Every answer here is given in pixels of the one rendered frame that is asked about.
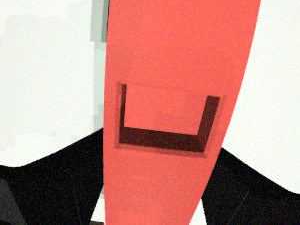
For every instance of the red toy airplane fuselage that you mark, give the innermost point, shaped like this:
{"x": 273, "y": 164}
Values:
{"x": 173, "y": 70}

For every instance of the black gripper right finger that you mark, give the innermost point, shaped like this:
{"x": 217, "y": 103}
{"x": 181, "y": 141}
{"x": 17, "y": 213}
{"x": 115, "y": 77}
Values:
{"x": 237, "y": 194}

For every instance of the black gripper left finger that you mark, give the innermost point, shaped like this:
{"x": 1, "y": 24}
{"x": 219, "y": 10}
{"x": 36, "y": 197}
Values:
{"x": 59, "y": 189}

